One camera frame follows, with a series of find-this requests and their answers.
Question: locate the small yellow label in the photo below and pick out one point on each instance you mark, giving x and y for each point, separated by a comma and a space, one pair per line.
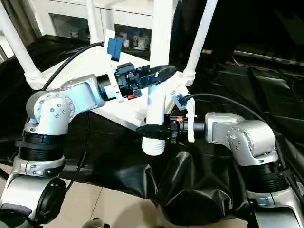
207, 52

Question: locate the black work mat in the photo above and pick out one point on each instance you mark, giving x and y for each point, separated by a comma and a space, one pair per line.
266, 95

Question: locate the white plastic table leg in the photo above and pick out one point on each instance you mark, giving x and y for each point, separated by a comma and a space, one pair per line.
19, 45
202, 33
161, 33
92, 21

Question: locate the dark robot left foot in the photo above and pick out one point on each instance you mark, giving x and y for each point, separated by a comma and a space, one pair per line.
95, 223

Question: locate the grey curtain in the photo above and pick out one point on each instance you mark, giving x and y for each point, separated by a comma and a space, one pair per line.
23, 16

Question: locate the white plastic table top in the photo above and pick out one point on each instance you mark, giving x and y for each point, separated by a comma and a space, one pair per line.
90, 61

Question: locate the silver metal rail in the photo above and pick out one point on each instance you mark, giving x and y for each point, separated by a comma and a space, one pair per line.
270, 56

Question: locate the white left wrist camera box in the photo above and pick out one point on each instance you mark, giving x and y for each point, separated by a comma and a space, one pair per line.
114, 47

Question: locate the white glass-door cabinet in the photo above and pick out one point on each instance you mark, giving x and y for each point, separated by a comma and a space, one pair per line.
71, 12

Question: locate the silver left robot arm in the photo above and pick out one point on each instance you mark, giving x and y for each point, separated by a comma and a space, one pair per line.
52, 109

